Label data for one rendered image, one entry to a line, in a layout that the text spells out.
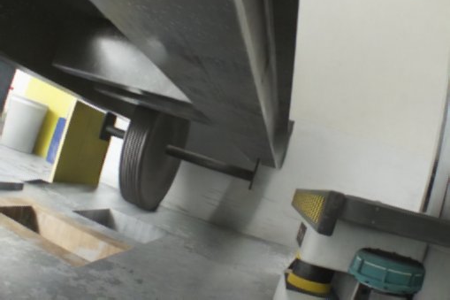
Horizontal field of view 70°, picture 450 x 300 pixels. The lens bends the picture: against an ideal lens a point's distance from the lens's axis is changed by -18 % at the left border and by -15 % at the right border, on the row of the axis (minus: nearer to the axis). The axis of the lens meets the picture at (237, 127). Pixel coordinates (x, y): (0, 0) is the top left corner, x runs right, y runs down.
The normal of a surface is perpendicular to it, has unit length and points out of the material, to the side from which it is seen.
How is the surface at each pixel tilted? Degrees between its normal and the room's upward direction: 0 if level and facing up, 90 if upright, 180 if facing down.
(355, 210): 90
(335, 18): 90
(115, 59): 90
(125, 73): 90
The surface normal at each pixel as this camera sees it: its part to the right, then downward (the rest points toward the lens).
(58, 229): -0.11, -0.16
